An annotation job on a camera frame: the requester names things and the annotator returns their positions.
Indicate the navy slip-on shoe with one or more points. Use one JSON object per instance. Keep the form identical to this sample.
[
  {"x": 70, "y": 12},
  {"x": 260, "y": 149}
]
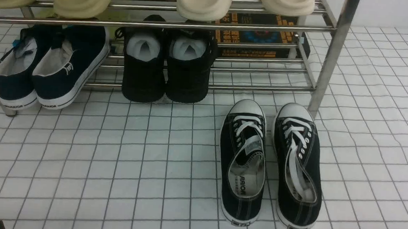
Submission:
[
  {"x": 76, "y": 52},
  {"x": 17, "y": 90}
]

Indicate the silver metal shoe rack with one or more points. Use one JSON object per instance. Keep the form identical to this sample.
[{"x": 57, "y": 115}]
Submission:
[{"x": 338, "y": 30}]

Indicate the yellow and teal book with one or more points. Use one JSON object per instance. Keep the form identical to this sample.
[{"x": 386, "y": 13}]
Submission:
[{"x": 107, "y": 15}]

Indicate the black knit sneaker left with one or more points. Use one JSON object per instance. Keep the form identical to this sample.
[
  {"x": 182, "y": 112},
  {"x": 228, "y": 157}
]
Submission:
[{"x": 144, "y": 56}]

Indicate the black knit sneaker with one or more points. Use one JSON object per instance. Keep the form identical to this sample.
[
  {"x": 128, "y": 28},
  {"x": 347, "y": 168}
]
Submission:
[
  {"x": 144, "y": 56},
  {"x": 190, "y": 55}
]

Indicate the black canvas lace sneaker left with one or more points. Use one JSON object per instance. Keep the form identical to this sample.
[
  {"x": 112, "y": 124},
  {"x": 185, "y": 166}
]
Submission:
[{"x": 243, "y": 166}]

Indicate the black canvas lace sneaker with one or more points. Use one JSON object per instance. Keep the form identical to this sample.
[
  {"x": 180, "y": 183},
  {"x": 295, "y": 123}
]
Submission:
[
  {"x": 243, "y": 166},
  {"x": 297, "y": 147}
]

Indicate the black knit sneaker right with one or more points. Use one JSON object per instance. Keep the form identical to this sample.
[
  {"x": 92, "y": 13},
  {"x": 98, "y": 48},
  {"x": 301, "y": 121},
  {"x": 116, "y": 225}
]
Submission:
[{"x": 190, "y": 55}]

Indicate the cream foam slipper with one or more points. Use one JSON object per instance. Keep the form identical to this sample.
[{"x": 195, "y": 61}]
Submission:
[
  {"x": 203, "y": 10},
  {"x": 289, "y": 7}
]

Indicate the black canvas lace sneaker right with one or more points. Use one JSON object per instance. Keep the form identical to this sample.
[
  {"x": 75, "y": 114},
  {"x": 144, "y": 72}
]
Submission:
[{"x": 297, "y": 147}]

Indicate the black box with orange print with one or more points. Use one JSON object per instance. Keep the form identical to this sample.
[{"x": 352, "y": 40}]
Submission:
[{"x": 255, "y": 36}]

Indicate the cream foam slipper right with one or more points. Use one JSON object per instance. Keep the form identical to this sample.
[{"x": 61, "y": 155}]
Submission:
[{"x": 289, "y": 7}]

